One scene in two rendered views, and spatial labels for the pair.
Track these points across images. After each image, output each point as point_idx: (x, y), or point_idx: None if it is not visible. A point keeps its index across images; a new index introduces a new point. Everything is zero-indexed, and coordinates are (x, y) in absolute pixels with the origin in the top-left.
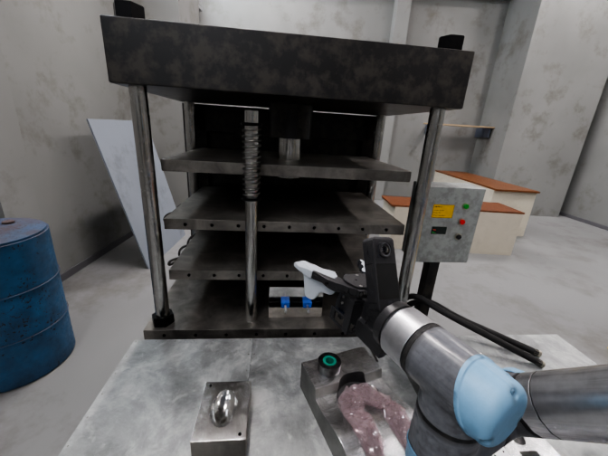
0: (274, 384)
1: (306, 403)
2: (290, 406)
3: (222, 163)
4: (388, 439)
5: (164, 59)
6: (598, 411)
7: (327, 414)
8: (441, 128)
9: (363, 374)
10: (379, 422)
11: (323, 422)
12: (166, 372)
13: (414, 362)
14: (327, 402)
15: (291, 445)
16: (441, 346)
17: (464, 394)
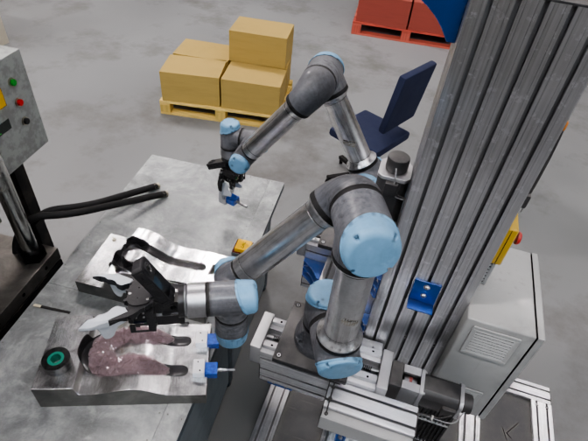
0: (18, 436)
1: (66, 408)
2: (58, 425)
3: None
4: (151, 351)
5: None
6: (269, 262)
7: (100, 390)
8: None
9: (87, 335)
10: (137, 349)
11: (101, 398)
12: None
13: (215, 310)
14: (87, 384)
15: (97, 438)
16: (221, 293)
17: (244, 304)
